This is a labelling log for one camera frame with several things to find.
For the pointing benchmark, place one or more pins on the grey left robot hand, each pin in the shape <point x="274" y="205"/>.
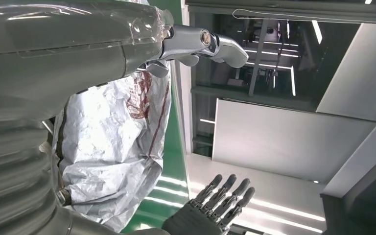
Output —
<point x="61" y="48"/>

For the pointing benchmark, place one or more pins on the grey parcel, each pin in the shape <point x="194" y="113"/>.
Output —
<point x="110" y="146"/>

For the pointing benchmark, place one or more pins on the glass partition with metal frames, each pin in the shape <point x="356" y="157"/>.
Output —
<point x="272" y="58"/>

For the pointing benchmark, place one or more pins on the green conveyor belt, aluminium frame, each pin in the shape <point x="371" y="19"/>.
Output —
<point x="173" y="155"/>

